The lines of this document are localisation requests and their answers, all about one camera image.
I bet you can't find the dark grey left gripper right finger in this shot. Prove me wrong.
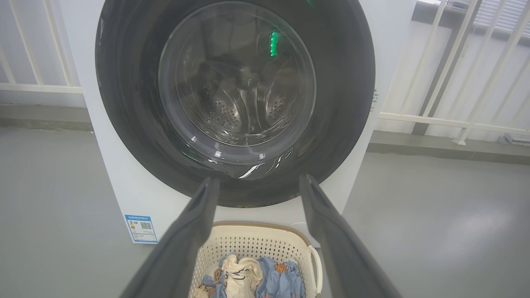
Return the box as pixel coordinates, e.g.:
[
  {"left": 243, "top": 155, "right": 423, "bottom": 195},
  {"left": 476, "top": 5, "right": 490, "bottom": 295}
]
[{"left": 299, "top": 174, "right": 402, "bottom": 298}]

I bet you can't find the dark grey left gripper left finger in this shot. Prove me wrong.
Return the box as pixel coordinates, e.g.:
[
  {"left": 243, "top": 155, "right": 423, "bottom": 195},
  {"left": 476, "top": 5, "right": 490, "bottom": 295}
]
[{"left": 119, "top": 177, "right": 220, "bottom": 298}]

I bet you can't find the cream garment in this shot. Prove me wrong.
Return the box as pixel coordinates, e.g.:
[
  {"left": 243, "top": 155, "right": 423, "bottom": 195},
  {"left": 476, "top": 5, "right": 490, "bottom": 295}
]
[{"left": 195, "top": 254, "right": 264, "bottom": 298}]

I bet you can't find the blue printed garment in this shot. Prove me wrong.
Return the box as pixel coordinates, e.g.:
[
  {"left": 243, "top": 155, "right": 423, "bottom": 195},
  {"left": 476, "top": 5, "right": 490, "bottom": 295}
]
[{"left": 198, "top": 252, "right": 306, "bottom": 298}]

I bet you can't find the black round washing machine door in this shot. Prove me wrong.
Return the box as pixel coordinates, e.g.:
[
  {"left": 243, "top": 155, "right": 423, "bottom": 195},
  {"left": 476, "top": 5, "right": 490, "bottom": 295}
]
[{"left": 95, "top": 0, "right": 376, "bottom": 208}]

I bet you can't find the cream perforated laundry basket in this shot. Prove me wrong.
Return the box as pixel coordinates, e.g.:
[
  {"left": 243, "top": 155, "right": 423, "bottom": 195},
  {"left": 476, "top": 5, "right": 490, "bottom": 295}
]
[{"left": 188, "top": 221, "right": 323, "bottom": 298}]

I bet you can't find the white washing machine body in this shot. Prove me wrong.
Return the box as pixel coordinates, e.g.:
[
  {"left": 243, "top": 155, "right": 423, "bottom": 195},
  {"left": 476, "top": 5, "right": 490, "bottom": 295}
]
[{"left": 58, "top": 0, "right": 417, "bottom": 249}]

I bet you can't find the steel washing drum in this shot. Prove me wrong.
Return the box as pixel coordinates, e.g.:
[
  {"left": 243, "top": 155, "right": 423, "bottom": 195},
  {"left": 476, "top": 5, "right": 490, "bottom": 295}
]
[{"left": 159, "top": 2, "right": 316, "bottom": 147}]

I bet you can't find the blue energy label sticker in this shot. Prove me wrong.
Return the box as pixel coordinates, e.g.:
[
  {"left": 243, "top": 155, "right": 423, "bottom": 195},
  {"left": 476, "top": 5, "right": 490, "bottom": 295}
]
[{"left": 125, "top": 214, "right": 158, "bottom": 244}]

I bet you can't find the white metal railing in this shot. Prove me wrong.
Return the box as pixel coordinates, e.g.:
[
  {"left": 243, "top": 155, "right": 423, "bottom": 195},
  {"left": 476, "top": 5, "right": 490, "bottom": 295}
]
[
  {"left": 379, "top": 0, "right": 530, "bottom": 145},
  {"left": 0, "top": 0, "right": 83, "bottom": 94}
]

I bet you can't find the small grey floor fixture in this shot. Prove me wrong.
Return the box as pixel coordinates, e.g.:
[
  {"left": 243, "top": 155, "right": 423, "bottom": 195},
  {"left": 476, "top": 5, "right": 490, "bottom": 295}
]
[{"left": 499, "top": 133, "right": 530, "bottom": 145}]

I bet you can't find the white window blind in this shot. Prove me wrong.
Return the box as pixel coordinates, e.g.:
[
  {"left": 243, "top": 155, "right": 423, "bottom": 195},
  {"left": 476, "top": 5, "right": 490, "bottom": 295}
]
[{"left": 474, "top": 0, "right": 530, "bottom": 38}]

